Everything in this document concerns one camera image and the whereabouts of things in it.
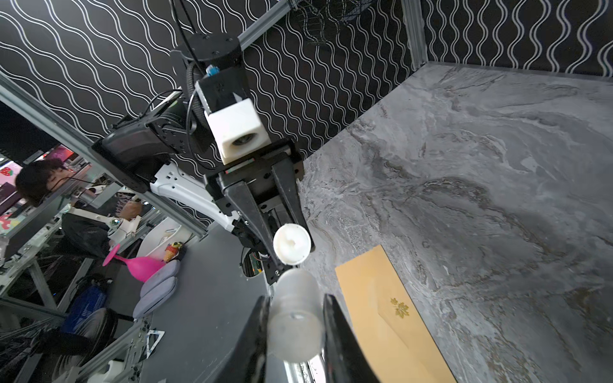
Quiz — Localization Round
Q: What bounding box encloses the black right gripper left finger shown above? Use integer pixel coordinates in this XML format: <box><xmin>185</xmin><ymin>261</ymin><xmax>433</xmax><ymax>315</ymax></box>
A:
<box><xmin>215</xmin><ymin>296</ymin><xmax>270</xmax><ymax>382</ymax></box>

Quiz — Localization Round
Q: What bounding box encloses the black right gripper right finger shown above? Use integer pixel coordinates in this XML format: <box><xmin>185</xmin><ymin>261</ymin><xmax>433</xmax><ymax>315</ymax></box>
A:
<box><xmin>322</xmin><ymin>294</ymin><xmax>379</xmax><ymax>383</ymax></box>

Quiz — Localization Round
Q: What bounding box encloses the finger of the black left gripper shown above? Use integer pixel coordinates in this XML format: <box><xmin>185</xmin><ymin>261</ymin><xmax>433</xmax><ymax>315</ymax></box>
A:
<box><xmin>272</xmin><ymin>157</ymin><xmax>311</xmax><ymax>235</ymax></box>
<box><xmin>221</xmin><ymin>179</ymin><xmax>279</xmax><ymax>261</ymax></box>

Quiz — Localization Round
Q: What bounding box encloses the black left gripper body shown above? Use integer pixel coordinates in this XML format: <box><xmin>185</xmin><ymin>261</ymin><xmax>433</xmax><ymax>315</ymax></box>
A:
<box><xmin>205</xmin><ymin>139</ymin><xmax>304</xmax><ymax>220</ymax></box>

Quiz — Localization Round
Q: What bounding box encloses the brown paper envelope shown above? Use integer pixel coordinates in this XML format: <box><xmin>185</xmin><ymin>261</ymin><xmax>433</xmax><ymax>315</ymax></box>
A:
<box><xmin>335</xmin><ymin>246</ymin><xmax>456</xmax><ymax>382</ymax></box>

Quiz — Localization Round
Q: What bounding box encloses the white glue stick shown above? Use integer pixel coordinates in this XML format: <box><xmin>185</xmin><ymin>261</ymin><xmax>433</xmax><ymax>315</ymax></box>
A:
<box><xmin>273</xmin><ymin>223</ymin><xmax>312</xmax><ymax>266</ymax></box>

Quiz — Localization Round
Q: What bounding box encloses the translucent glue stick cap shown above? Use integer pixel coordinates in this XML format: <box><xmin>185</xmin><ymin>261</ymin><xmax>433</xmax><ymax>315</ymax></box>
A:
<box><xmin>268</xmin><ymin>268</ymin><xmax>325</xmax><ymax>363</ymax></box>

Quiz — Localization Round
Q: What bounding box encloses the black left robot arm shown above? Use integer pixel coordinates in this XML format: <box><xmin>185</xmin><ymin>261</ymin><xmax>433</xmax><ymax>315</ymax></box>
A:
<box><xmin>91</xmin><ymin>33</ymin><xmax>314</xmax><ymax>284</ymax></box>

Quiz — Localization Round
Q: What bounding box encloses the white storage tray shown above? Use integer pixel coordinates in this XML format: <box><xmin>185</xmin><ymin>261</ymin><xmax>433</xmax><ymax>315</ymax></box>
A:
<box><xmin>136</xmin><ymin>218</ymin><xmax>193</xmax><ymax>261</ymax></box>

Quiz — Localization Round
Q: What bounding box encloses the grey padded cushion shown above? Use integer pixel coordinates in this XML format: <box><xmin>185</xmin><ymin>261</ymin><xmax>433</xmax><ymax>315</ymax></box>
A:
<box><xmin>132</xmin><ymin>277</ymin><xmax>178</xmax><ymax>319</ymax></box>
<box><xmin>140</xmin><ymin>259</ymin><xmax>180</xmax><ymax>298</ymax></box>

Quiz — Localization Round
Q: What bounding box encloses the pink plastic object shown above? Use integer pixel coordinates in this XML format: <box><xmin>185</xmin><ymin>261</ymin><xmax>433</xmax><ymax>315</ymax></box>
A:
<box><xmin>102</xmin><ymin>244</ymin><xmax>165</xmax><ymax>282</ymax></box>

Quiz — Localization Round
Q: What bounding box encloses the person at desk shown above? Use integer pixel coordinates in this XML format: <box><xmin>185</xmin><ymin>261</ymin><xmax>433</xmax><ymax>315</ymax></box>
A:
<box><xmin>15</xmin><ymin>159</ymin><xmax>151</xmax><ymax>259</ymax></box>

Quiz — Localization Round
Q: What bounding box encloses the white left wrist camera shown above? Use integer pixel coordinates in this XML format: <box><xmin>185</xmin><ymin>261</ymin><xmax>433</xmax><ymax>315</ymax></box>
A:
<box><xmin>195</xmin><ymin>65</ymin><xmax>272</xmax><ymax>166</ymax></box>

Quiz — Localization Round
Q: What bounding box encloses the black wire basket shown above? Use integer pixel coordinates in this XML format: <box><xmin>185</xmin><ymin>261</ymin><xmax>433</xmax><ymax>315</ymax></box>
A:
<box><xmin>290</xmin><ymin>0</ymin><xmax>375</xmax><ymax>45</ymax></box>

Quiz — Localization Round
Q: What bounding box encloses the aluminium frame corner post left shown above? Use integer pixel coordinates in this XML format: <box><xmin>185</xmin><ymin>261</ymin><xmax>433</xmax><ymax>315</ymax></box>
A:
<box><xmin>401</xmin><ymin>0</ymin><xmax>428</xmax><ymax>71</ymax></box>

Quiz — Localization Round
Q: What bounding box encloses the thin black left cable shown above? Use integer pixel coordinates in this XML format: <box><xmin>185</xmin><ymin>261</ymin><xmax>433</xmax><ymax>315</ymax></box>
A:
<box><xmin>167</xmin><ymin>0</ymin><xmax>207</xmax><ymax>73</ymax></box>

